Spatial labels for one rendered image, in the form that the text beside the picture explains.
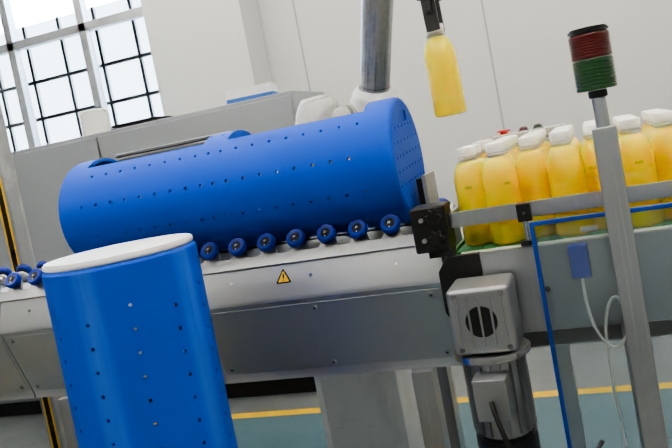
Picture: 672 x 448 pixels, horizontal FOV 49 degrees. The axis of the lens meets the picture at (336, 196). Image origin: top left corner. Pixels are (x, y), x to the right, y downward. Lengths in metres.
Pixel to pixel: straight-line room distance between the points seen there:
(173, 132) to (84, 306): 2.41
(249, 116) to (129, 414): 2.32
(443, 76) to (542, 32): 2.91
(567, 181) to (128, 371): 0.86
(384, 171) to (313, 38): 3.25
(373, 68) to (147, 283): 1.28
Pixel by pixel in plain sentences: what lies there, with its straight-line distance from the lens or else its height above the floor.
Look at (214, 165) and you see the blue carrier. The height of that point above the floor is 1.16.
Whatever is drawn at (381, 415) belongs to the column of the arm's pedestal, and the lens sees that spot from 2.44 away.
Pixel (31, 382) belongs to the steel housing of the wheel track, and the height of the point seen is 0.68.
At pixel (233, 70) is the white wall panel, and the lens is 4.60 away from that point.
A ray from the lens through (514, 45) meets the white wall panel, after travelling 4.49.
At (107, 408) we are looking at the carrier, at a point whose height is 0.78.
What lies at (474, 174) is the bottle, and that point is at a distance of 1.49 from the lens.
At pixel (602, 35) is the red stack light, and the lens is 1.24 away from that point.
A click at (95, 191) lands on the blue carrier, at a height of 1.15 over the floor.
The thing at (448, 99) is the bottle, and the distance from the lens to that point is 1.60.
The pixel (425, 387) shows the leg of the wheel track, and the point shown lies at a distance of 1.68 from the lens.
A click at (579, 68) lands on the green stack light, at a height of 1.20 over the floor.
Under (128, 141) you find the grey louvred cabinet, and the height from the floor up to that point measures 1.37.
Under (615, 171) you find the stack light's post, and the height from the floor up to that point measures 1.03.
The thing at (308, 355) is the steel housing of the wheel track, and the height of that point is 0.68.
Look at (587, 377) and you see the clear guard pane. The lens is 1.43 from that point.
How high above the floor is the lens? 1.15
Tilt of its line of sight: 4 degrees down
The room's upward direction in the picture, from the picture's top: 11 degrees counter-clockwise
